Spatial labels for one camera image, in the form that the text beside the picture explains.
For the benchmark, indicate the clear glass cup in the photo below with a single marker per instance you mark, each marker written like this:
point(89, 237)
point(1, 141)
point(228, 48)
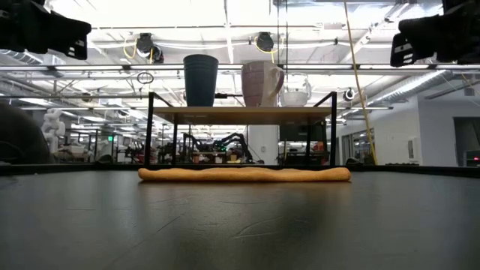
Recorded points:
point(296, 98)

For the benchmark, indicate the tall blue cup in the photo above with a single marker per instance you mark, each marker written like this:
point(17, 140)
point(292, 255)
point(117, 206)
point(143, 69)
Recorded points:
point(200, 82)

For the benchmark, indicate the black background robot arm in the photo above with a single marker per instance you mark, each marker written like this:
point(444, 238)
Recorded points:
point(234, 140)

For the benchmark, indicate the wooden shelf with black legs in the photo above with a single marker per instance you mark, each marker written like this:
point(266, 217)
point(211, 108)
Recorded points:
point(240, 115)

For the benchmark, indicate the white robot figure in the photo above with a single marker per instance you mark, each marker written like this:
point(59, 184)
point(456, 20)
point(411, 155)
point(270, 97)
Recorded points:
point(52, 129)

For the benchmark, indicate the white pillar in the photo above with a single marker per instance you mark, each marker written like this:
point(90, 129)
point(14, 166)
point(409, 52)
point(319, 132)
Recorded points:
point(264, 142)

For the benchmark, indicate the orange cloth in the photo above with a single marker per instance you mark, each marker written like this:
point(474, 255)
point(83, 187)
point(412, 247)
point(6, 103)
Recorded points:
point(243, 174)

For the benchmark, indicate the black table frame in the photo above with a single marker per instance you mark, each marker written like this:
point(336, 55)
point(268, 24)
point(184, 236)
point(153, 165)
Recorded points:
point(75, 168)

